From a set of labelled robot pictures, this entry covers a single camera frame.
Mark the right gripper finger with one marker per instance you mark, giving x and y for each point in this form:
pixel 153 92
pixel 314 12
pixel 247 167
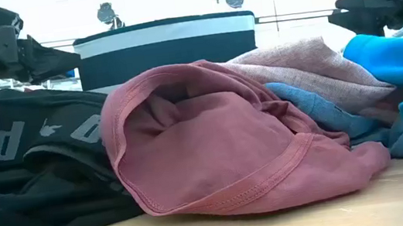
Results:
pixel 363 11

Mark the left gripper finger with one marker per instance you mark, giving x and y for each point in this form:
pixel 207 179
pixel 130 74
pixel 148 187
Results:
pixel 47 65

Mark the pink heathered shirt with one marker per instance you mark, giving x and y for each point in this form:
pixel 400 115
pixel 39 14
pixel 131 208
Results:
pixel 317 70

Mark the grey-blue denim garment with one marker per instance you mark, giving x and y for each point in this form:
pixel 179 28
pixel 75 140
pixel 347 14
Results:
pixel 314 108

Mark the black garment with grey print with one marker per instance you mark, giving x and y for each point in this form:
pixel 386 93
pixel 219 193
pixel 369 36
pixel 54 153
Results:
pixel 20 191

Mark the maroon t-shirt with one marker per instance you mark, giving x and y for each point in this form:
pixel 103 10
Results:
pixel 210 147

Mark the blue plastic storage bin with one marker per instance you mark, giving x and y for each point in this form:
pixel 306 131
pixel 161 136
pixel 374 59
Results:
pixel 70 73

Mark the navy white striped fabric bin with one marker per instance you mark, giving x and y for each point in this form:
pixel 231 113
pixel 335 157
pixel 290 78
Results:
pixel 167 59

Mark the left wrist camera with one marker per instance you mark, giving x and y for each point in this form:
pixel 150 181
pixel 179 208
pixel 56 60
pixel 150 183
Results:
pixel 2 18

